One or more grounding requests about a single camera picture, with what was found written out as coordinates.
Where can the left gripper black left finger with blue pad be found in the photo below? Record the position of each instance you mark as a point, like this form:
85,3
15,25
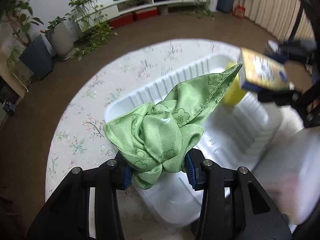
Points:
65,215

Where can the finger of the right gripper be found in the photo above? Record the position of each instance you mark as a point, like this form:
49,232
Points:
293,50
280,98

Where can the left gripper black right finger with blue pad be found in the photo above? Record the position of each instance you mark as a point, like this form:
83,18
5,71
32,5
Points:
234,204

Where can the blue yellow box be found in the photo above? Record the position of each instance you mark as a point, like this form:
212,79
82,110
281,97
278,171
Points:
259,72

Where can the yellow rectangular sponge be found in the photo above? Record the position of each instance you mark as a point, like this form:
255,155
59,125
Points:
234,94

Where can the green floral cloth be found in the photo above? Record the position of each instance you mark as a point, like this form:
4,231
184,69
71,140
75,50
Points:
154,138

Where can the beige curtain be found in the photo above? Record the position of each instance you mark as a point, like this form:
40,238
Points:
277,17

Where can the white plastic tray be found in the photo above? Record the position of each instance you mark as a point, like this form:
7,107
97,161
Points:
172,200

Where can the red gift bag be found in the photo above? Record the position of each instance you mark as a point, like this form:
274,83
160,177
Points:
239,11

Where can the white translucent container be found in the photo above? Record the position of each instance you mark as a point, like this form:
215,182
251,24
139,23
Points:
289,173

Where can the floral white tablecloth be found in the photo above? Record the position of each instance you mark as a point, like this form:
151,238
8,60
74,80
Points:
100,109

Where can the dark blue planter right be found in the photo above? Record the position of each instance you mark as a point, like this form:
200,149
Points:
225,6

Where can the red storage box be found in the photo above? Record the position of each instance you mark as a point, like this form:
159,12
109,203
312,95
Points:
131,17

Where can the dark blue square planter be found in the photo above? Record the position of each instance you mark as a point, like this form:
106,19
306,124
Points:
37,58

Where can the grey ribbed planter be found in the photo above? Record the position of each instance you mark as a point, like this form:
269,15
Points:
59,38

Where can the white tv console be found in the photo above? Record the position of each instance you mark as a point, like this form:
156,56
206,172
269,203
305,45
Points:
116,8

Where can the trailing green plant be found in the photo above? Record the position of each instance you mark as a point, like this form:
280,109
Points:
94,35

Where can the tall leafy plant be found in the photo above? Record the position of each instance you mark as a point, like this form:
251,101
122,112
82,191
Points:
19,17

